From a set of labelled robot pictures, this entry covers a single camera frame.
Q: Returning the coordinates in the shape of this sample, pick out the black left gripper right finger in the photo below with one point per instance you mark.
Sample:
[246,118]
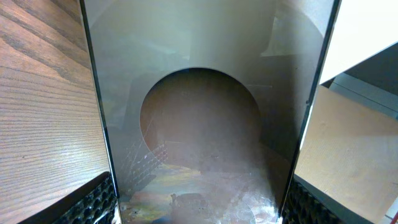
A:
[305,203]

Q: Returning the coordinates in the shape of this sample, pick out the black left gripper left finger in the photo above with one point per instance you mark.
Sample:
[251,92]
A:
[92,203]

